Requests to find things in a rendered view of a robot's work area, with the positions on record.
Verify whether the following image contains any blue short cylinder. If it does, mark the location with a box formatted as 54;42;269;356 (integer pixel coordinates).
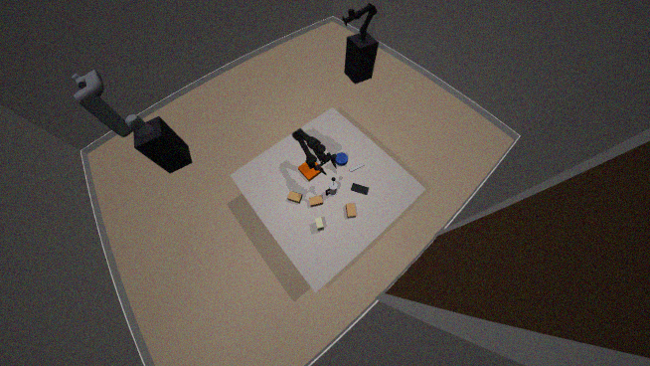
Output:
335;152;348;166

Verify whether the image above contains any white french press with black knob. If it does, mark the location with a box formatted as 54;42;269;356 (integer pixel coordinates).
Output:
326;177;338;196

